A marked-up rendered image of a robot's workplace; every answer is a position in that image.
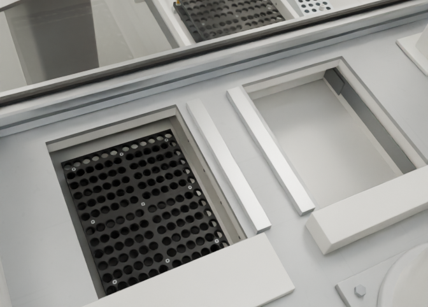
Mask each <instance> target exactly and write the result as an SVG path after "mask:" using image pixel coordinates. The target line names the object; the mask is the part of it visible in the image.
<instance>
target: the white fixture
mask: <svg viewBox="0 0 428 307"><path fill-rule="evenodd" d="M396 44H397V45H398V46H399V47H400V48H401V49H402V50H403V52H404V53H405V54H406V55H407V56H408V57H409V58H410V59H411V60H412V61H413V62H414V63H415V64H416V65H417V67H418V68H419V69H420V70H421V71H422V72H423V73H424V75H425V76H428V24H427V26H426V28H425V29H424V31H423V32H421V33H418V34H414V35H411V36H407V37H405V38H401V39H397V40H396Z"/></svg>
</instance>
